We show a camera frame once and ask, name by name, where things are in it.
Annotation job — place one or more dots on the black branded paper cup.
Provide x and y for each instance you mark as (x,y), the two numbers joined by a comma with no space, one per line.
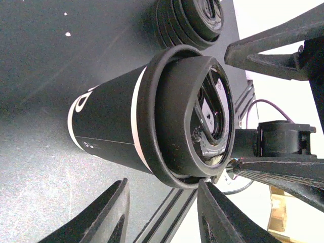
(103,121)

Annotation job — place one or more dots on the black cup lid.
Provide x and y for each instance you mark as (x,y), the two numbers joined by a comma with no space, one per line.
(183,117)

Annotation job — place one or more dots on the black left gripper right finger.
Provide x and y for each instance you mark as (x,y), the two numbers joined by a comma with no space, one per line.
(220,220)

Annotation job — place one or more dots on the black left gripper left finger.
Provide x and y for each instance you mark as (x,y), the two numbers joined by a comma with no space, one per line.
(104,220)

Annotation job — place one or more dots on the stack of black cup lids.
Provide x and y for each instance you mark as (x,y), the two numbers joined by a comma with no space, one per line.
(194,23)

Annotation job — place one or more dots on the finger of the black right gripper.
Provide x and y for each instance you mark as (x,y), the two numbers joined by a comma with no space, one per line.
(300,177)
(307,64)

